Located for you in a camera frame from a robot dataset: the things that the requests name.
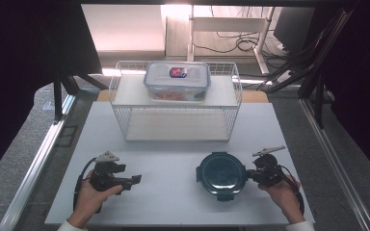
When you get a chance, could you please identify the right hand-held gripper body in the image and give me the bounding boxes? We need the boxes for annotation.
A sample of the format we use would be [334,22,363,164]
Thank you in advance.
[251,145,287,188]

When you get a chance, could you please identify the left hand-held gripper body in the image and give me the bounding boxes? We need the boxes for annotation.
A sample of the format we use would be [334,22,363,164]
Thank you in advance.
[89,150,127,193]

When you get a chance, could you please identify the dark teal round lid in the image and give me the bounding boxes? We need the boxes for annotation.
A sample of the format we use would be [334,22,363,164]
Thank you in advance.
[195,151,249,202]

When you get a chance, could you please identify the white wire shelf rack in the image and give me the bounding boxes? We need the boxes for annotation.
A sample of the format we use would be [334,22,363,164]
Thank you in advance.
[108,60,244,143]

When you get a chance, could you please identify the clear rectangular food container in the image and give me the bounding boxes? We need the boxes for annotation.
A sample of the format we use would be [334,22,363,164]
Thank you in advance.
[143,61,212,103]

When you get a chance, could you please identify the person's right hand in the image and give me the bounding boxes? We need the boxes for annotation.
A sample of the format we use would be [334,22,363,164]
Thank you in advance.
[257,174,304,224]

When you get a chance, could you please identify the person's left hand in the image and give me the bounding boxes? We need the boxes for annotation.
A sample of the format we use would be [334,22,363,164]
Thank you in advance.
[67,170,123,229]

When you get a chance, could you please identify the wooden board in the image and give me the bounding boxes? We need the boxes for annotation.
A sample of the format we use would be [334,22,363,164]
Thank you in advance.
[95,89,270,104]

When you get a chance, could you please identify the black metal stand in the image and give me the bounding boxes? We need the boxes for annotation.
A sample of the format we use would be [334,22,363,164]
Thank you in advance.
[256,8,356,129]
[52,71,109,124]

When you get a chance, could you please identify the dark curtain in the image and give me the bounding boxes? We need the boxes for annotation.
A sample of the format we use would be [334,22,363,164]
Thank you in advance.
[314,0,370,177]
[0,0,102,187]

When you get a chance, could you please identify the white cabinet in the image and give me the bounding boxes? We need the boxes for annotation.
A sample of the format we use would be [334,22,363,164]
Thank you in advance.
[80,3,167,53]

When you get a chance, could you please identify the left hand-held gripper cable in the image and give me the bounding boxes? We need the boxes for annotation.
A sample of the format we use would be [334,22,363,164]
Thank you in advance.
[72,157,102,215]

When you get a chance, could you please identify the hand-held gripper cable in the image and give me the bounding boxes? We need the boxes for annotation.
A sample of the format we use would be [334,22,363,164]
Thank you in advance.
[72,157,102,215]
[278,165,305,216]

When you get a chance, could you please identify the right hand-held gripper cable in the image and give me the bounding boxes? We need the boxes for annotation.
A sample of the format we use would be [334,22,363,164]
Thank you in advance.
[278,165,305,216]

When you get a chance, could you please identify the aluminium rail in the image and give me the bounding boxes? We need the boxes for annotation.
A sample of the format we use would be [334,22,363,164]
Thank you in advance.
[0,94,78,231]
[299,97,370,231]

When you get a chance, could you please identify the black floor cables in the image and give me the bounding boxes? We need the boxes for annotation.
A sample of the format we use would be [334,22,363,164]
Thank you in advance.
[192,5,290,61]

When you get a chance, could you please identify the white desk frame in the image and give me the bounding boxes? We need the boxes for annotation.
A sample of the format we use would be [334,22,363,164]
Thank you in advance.
[186,4,276,76]

